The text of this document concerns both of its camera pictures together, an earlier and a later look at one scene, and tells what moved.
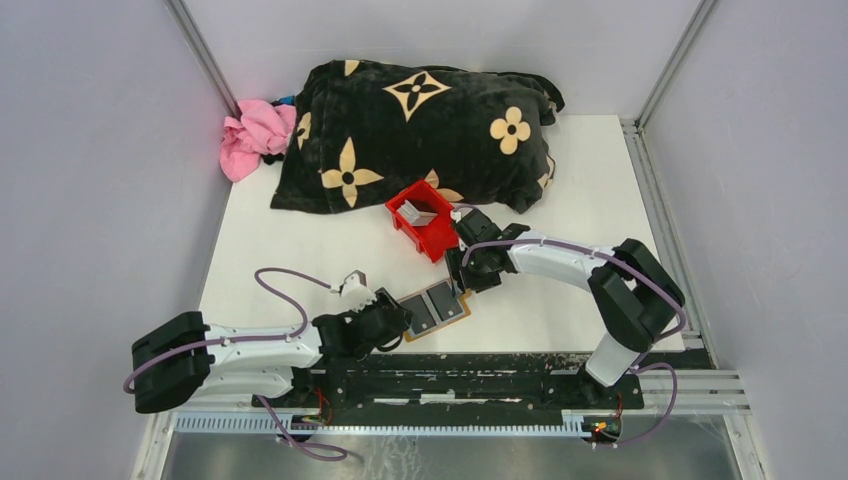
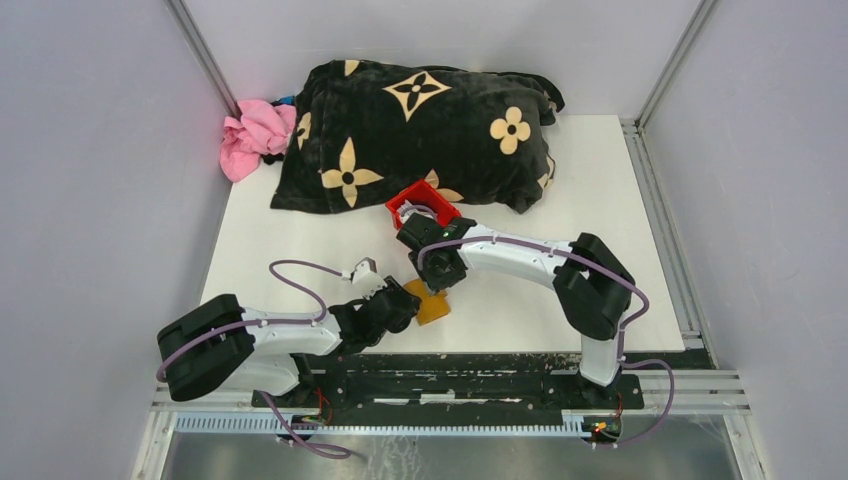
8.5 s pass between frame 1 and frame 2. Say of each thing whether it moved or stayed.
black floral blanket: stayed
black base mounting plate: stayed
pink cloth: stayed
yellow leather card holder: moved
